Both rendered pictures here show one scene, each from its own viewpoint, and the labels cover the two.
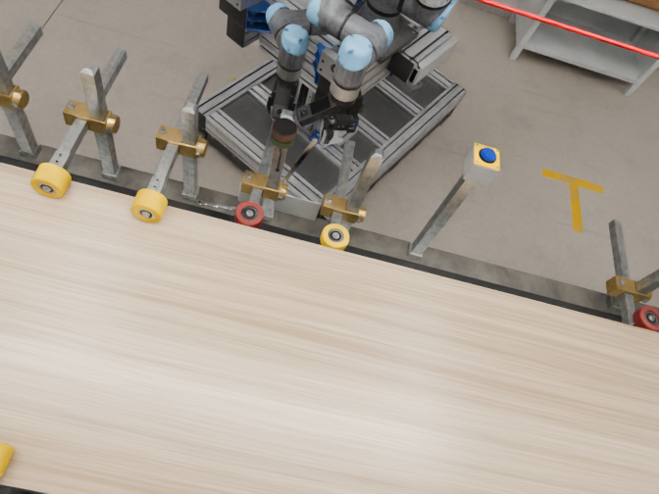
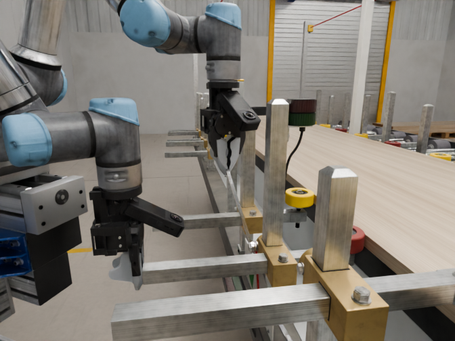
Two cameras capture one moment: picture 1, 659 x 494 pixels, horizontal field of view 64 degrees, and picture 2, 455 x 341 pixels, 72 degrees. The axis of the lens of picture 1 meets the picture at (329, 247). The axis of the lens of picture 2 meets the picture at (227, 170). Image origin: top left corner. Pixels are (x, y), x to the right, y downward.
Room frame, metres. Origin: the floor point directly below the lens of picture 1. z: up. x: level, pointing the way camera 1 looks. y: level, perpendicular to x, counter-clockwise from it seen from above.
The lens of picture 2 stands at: (0.98, 0.86, 1.20)
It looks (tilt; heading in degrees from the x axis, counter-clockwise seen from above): 15 degrees down; 273
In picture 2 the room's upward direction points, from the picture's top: straight up
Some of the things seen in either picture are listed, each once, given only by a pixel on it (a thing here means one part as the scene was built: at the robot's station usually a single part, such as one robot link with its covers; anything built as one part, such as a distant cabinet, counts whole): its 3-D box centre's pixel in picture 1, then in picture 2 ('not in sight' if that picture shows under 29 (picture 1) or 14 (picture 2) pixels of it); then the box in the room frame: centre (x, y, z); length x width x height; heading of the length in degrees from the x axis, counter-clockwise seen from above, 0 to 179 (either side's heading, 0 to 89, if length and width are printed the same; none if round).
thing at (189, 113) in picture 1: (190, 163); (323, 329); (0.86, 0.48, 0.86); 0.03 x 0.03 x 0.48; 12
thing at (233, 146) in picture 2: (332, 139); (227, 153); (1.02, 0.12, 1.04); 0.06 x 0.03 x 0.09; 122
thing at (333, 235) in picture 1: (331, 244); (298, 208); (0.82, 0.00, 0.85); 0.08 x 0.08 x 0.11
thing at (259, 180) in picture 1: (264, 187); (275, 257); (0.91, 0.25, 0.85); 0.13 x 0.06 x 0.05; 102
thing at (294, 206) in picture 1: (278, 202); (256, 282); (0.94, 0.21, 0.75); 0.26 x 0.01 x 0.10; 102
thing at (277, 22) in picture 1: (286, 24); (47, 137); (1.28, 0.39, 1.12); 0.11 x 0.11 x 0.08; 43
